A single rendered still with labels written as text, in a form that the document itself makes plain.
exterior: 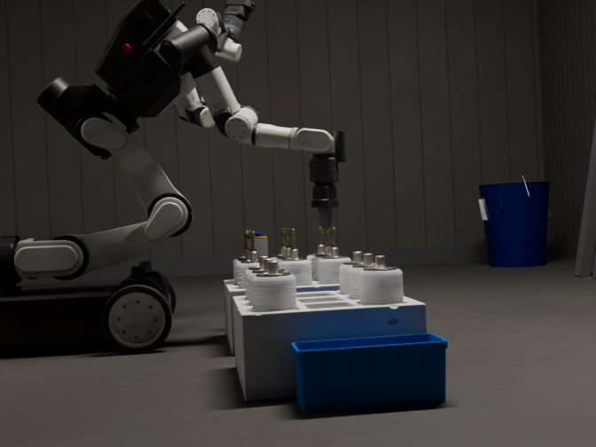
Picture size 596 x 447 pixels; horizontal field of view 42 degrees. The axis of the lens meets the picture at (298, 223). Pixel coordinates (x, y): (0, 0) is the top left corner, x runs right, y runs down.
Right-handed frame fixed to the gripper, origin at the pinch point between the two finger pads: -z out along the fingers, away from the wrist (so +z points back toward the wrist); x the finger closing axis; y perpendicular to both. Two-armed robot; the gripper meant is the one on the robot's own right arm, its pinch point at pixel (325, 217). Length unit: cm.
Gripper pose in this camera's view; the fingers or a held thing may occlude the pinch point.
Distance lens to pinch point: 235.1
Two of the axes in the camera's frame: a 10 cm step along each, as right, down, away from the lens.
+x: -4.2, 0.2, -9.1
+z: -0.4, -10.0, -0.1
